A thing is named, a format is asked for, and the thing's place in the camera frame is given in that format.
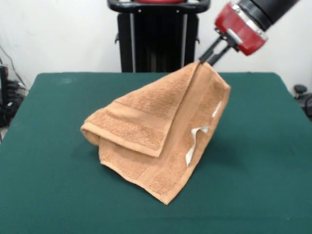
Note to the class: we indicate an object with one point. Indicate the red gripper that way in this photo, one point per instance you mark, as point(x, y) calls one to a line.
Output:
point(243, 36)

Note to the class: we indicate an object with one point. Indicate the tan terry washcloth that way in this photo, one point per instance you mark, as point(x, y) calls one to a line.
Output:
point(146, 117)

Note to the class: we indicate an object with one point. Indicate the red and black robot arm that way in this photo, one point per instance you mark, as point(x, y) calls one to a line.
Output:
point(263, 9)

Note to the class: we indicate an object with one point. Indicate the black office chair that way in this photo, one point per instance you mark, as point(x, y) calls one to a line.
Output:
point(300, 89)

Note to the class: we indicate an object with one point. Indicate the dark green table cloth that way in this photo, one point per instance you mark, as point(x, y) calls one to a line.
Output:
point(61, 170)

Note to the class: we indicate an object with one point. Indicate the black electrical equipment pile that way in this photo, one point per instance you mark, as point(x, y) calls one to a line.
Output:
point(7, 109)

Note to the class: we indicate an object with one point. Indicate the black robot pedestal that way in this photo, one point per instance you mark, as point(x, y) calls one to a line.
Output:
point(158, 44)

